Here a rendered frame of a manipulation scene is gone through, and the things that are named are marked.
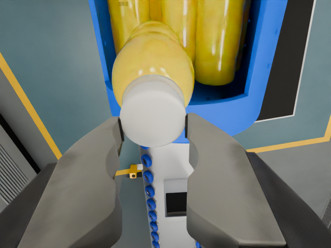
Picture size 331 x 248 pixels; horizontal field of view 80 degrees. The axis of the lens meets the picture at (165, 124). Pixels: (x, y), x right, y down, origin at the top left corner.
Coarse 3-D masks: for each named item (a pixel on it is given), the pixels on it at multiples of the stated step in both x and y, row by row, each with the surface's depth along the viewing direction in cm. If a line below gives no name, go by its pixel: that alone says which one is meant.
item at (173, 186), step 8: (168, 184) 73; (176, 184) 73; (184, 184) 73; (168, 192) 70; (176, 192) 68; (184, 192) 68; (168, 200) 65; (176, 200) 65; (184, 200) 65; (168, 208) 63; (176, 208) 63; (184, 208) 63; (168, 216) 62; (176, 216) 62; (184, 216) 62
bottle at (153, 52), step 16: (144, 32) 17; (160, 32) 17; (128, 48) 15; (144, 48) 14; (160, 48) 14; (176, 48) 15; (128, 64) 14; (144, 64) 13; (160, 64) 13; (176, 64) 14; (192, 64) 17; (112, 80) 15; (128, 80) 13; (144, 80) 12; (160, 80) 12; (176, 80) 13; (192, 80) 15
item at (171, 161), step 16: (176, 144) 67; (160, 160) 70; (176, 160) 70; (160, 176) 74; (176, 176) 75; (160, 192) 79; (160, 208) 84; (160, 224) 90; (176, 224) 91; (160, 240) 97; (176, 240) 98; (192, 240) 99
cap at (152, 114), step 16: (128, 96) 11; (144, 96) 11; (160, 96) 11; (176, 96) 11; (128, 112) 11; (144, 112) 11; (160, 112) 11; (176, 112) 11; (128, 128) 12; (144, 128) 12; (160, 128) 12; (176, 128) 12; (144, 144) 12; (160, 144) 12
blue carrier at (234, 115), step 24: (96, 0) 30; (264, 0) 21; (96, 24) 29; (264, 24) 22; (264, 48) 24; (240, 72) 42; (264, 72) 27; (192, 96) 40; (216, 96) 39; (240, 96) 26; (216, 120) 26; (240, 120) 28
